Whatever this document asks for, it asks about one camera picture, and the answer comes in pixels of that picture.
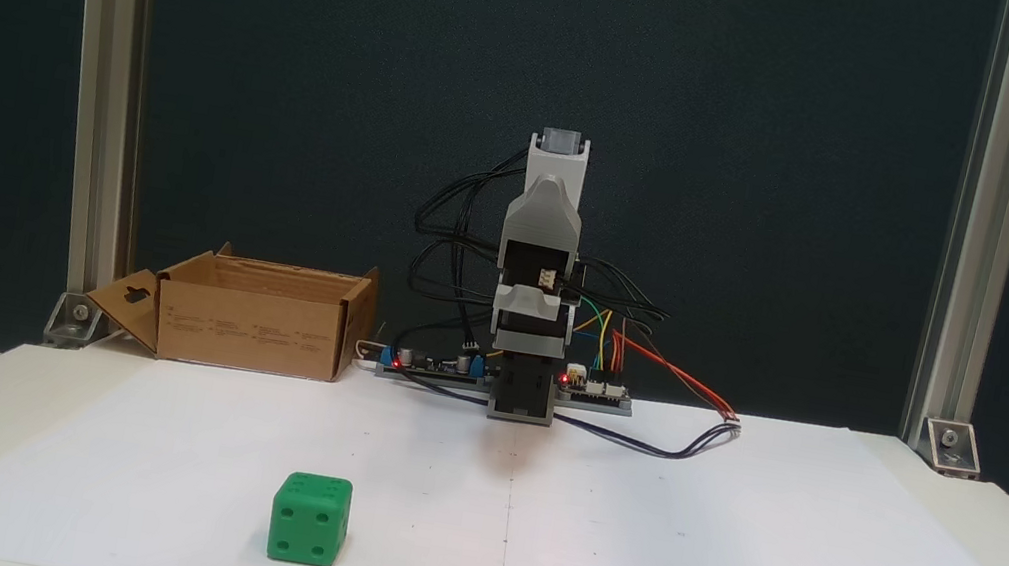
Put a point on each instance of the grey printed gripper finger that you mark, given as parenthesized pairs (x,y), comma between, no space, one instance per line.
(548,201)

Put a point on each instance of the green dice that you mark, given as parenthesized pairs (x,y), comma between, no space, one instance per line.
(309,520)

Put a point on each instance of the grey printed robot arm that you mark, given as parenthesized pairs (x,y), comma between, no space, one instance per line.
(557,158)

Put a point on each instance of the blue circuit board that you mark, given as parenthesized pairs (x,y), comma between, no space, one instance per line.
(431,365)

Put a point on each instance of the grey board mounting plate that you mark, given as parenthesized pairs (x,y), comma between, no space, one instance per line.
(607,405)

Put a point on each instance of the brown cardboard box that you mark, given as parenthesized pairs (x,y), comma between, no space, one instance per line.
(249,329)

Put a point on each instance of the aluminium frame post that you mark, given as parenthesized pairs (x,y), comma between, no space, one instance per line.
(989,198)
(110,59)

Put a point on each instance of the metal corner bracket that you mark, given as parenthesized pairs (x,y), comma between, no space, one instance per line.
(73,321)
(952,447)

